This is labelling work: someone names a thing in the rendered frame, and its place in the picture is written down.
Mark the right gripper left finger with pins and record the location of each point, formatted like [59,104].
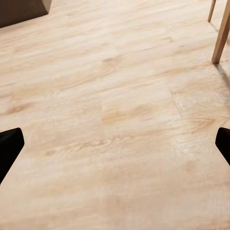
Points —
[11,143]

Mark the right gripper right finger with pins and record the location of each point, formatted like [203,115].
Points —
[223,142]

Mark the cabinet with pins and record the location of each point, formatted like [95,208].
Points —
[16,11]

